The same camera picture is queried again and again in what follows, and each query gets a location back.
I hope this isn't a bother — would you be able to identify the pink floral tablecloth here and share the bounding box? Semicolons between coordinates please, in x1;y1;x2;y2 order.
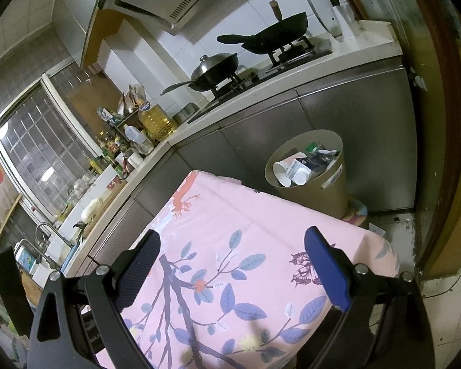
121;171;400;368

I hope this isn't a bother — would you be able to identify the beige trash bin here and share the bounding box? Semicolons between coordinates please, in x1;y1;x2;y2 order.
265;130;348;218

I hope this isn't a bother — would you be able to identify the barred kitchen window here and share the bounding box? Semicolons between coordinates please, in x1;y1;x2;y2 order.
0;69;100;218

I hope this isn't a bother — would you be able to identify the wooden cutting board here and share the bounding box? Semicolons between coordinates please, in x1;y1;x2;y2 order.
81;180;127;240

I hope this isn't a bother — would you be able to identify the large yellow oil bottle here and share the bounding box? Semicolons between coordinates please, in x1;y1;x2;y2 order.
138;102;178;142

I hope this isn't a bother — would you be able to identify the white plastic jug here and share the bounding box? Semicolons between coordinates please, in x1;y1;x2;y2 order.
124;124;154;156

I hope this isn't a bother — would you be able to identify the leaning wooden board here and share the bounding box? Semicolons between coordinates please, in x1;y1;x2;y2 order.
20;270;43;307

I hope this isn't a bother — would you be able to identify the blue white detergent jug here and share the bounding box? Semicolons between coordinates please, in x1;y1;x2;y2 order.
15;246;38;275

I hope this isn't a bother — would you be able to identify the pink paper cup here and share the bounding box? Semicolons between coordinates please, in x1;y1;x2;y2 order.
286;153;312;186

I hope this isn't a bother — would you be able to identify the glass pot lid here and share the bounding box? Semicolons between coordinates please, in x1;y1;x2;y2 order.
307;0;348;41

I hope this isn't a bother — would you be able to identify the black frying pan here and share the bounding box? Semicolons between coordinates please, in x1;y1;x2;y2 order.
216;0;308;55

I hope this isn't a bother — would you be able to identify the chrome kitchen faucet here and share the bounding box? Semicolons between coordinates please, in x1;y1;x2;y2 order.
35;222;74;248

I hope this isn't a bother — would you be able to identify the white green snack bag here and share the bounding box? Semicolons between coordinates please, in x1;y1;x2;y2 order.
305;142;341;157

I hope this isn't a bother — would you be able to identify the gas stove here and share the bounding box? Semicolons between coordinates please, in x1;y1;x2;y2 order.
186;36;332;123

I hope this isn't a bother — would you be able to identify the steel wok with lid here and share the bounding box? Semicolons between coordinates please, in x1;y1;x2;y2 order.
160;54;240;96

